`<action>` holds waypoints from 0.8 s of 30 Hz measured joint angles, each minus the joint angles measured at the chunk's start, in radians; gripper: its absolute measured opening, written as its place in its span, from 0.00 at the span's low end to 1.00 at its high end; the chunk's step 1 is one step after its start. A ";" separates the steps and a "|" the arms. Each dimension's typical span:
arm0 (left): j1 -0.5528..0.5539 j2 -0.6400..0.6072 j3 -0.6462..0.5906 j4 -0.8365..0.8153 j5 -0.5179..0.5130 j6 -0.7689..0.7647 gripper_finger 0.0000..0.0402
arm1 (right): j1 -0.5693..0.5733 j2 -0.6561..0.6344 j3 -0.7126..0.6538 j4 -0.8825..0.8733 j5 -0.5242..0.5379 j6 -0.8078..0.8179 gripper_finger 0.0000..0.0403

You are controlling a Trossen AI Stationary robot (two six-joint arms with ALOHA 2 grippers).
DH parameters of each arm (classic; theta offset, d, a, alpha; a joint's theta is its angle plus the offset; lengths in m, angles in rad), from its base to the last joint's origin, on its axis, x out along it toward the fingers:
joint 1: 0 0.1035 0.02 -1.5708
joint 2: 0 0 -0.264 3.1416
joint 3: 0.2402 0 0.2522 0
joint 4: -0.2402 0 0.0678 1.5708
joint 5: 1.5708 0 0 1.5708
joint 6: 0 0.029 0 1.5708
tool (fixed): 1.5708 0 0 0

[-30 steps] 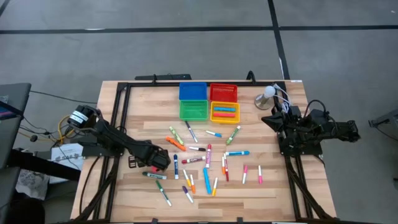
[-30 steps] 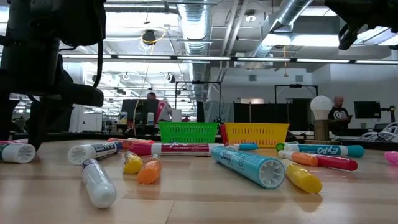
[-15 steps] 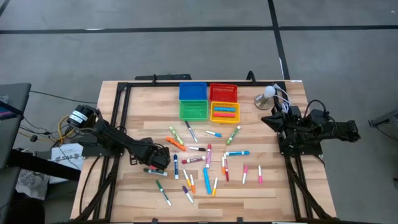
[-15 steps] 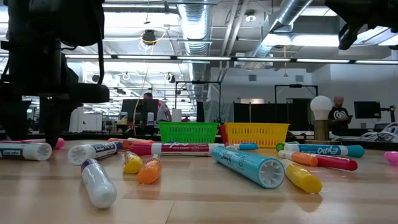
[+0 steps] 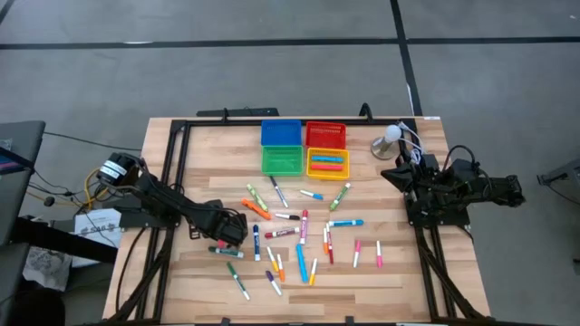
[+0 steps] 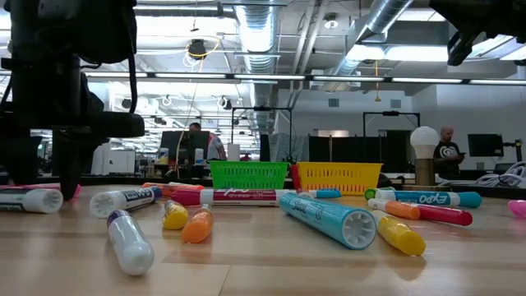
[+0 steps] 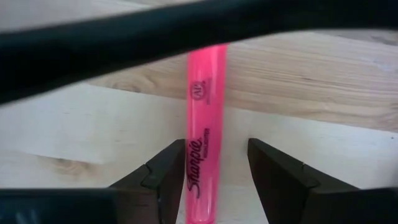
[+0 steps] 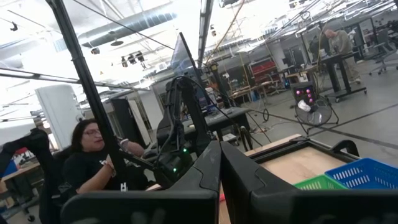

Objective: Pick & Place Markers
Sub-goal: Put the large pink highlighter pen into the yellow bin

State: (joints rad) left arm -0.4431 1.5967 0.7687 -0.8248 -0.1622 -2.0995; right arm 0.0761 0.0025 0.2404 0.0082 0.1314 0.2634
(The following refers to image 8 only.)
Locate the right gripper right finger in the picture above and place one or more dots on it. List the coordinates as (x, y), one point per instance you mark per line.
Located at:
(264, 205)

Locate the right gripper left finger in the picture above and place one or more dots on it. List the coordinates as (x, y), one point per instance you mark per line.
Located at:
(186, 205)

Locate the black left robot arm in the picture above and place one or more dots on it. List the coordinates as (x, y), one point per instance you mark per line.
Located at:
(189, 109)

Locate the green plastic basket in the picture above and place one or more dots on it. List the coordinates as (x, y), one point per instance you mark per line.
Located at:
(320, 184)

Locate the black work table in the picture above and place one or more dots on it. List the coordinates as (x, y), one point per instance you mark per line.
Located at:
(227, 116)

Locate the black floor fan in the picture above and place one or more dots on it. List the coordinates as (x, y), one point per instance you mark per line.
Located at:
(320, 118)

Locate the blue plastic basket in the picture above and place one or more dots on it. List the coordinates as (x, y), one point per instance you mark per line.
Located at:
(367, 174)

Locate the person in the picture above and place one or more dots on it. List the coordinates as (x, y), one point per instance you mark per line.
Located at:
(84, 168)
(342, 43)

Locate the control box with pink lights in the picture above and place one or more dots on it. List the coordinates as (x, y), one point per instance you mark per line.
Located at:
(303, 93)

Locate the red storage shelf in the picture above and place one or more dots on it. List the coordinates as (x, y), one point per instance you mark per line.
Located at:
(264, 70)

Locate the black standing desk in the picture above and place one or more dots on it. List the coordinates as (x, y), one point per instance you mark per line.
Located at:
(332, 71)

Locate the black office chair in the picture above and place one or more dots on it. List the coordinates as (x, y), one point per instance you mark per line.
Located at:
(37, 146)

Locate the black rig post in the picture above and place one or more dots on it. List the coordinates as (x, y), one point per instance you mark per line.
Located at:
(84, 77)

